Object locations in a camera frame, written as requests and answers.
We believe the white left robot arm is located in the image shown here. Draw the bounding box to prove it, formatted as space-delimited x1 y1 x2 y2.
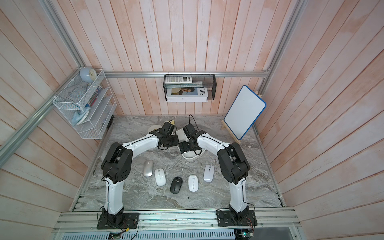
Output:
101 122 179 224

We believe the white slim computer mouse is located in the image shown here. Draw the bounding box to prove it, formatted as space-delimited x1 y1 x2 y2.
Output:
154 168 166 187

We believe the white magazine book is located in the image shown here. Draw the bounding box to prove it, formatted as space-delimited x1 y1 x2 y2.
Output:
166 84 209 103

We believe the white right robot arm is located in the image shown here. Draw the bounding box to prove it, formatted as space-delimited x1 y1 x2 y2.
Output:
176 124 250 218

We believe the white plastic storage box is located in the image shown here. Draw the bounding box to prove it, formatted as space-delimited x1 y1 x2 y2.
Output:
176 129 206 161

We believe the black mesh wall basket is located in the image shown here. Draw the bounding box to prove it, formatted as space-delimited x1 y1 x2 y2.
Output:
163 74 217 103

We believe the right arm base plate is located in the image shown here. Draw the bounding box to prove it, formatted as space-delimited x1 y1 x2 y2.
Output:
216 206 258 227

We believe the silver computer mouse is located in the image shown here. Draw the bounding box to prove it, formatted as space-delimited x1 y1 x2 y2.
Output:
143 160 154 177

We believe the white wire wall shelf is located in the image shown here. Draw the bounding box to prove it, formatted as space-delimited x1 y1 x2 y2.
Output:
53 69 117 140

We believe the white calculator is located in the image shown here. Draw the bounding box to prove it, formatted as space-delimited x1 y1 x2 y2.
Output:
165 76 193 85

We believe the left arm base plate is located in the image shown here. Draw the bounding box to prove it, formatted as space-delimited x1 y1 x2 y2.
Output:
97 208 140 230

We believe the white ribbed computer mouse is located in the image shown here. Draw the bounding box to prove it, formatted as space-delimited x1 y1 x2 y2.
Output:
188 175 199 192

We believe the white tape roll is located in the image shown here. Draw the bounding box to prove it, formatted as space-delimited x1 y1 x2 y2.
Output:
148 125 163 133

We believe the small wooden easel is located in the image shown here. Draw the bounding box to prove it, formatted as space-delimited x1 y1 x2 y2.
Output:
221 120 241 145

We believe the black computer mouse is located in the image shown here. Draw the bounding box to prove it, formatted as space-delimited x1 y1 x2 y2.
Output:
170 177 183 194

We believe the blue framed whiteboard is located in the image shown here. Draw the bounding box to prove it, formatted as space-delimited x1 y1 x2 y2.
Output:
224 86 267 140

